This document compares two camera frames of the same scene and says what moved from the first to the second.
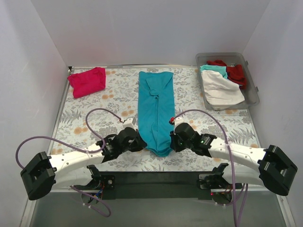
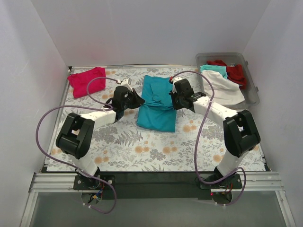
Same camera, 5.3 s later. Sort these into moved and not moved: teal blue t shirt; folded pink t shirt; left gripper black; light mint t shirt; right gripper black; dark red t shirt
Moved: left gripper black; right gripper black; teal blue t shirt
Not moved: folded pink t shirt; dark red t shirt; light mint t shirt
